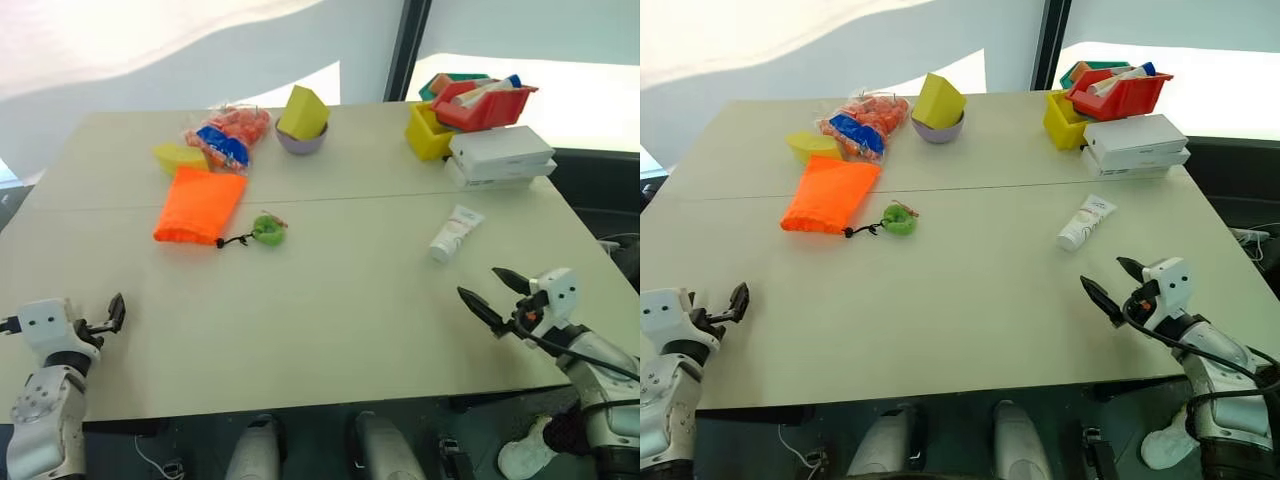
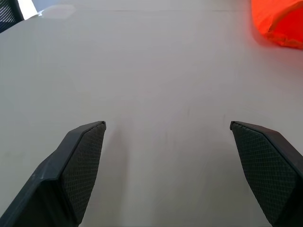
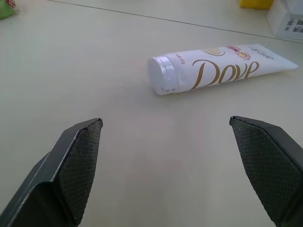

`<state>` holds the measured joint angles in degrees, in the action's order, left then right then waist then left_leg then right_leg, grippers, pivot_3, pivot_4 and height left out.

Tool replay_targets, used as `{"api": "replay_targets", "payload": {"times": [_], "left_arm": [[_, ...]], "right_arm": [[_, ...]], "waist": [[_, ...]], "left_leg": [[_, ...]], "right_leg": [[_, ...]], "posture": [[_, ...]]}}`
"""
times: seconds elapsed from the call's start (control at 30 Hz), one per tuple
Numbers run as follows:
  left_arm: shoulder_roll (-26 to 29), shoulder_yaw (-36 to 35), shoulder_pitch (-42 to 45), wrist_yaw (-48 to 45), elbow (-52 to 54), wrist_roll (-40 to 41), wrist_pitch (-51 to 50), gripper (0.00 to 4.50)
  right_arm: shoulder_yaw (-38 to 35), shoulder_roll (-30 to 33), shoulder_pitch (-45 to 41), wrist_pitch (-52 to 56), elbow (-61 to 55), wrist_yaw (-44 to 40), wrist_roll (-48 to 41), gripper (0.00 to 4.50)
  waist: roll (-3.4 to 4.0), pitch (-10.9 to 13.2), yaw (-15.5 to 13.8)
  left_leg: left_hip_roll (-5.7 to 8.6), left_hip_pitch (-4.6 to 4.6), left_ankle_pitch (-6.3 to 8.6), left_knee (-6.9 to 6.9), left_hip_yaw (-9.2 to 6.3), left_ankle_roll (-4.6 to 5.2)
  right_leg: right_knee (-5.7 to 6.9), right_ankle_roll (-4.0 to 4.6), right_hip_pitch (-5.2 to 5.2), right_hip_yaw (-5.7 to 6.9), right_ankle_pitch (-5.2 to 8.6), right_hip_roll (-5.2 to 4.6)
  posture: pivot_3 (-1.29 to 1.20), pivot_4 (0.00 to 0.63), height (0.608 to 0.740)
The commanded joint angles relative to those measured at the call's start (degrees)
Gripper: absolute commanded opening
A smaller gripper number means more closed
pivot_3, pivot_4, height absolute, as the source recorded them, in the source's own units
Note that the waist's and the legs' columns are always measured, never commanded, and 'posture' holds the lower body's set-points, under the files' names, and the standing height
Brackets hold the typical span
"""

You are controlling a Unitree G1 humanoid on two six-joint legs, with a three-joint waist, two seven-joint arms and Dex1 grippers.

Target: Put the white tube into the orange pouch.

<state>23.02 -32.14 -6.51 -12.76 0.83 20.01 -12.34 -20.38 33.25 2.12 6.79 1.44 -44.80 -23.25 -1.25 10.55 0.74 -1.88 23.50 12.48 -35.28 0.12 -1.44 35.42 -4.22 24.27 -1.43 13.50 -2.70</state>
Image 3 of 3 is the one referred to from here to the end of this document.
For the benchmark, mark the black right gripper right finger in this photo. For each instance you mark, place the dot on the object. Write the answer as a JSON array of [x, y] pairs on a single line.
[[267, 165]]

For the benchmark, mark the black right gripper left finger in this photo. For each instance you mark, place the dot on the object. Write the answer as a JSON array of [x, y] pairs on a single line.
[[59, 175]]

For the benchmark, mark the white Dove cream tube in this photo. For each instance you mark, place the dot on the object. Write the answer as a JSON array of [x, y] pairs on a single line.
[[213, 68]]

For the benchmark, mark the white barcode box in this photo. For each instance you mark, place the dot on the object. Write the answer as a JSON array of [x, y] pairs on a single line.
[[287, 21]]

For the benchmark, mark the yellow box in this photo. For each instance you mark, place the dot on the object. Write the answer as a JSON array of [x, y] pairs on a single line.
[[255, 3]]

